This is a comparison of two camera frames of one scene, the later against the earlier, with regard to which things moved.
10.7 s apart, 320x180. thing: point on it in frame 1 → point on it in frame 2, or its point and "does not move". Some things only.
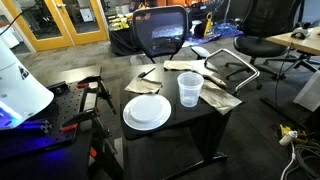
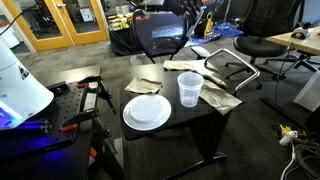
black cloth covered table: x=124 y=42 does not move
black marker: x=143 y=74 → x=195 y=21
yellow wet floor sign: x=208 y=32 does not move
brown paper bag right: x=218 y=97 does not move
